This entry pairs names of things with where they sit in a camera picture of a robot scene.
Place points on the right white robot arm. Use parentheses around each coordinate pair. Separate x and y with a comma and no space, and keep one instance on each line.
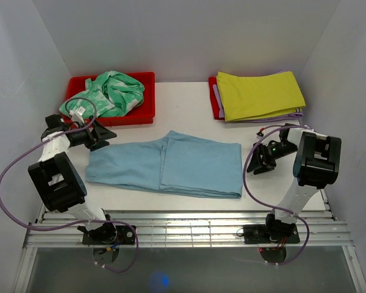
(316,165)

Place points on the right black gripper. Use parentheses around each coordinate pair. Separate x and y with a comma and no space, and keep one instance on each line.
(255,163)

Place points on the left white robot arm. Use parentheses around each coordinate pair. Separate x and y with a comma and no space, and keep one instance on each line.
(57,181)

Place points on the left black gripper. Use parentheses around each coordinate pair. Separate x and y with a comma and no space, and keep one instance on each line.
(89,144)

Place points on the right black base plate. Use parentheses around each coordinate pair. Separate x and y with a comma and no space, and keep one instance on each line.
(261,234)

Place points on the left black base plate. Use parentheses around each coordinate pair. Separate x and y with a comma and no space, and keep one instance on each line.
(122,235)

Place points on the lilac folded trousers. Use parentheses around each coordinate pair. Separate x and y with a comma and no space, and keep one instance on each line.
(219,103)

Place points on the light blue trousers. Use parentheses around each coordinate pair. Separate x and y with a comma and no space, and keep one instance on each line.
(175,164)

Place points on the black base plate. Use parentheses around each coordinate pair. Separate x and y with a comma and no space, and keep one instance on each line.
(122,235)
(261,234)

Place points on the red folded trousers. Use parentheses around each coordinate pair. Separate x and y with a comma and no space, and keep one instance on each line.
(215,100)

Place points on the red plastic bin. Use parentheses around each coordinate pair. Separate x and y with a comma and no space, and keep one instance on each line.
(141,115)

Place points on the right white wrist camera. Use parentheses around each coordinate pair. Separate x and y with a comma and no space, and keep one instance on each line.
(260,133)

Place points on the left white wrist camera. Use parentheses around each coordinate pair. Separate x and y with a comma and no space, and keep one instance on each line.
(77,115)

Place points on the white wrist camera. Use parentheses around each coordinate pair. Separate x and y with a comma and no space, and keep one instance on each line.
(260,133)
(77,115)

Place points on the yellow folded trousers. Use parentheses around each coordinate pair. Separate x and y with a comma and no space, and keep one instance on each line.
(259,94)

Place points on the aluminium rail frame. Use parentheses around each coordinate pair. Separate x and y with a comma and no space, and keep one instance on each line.
(177,221)

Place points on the green white patterned trousers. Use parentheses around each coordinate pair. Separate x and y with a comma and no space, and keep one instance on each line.
(111,94)

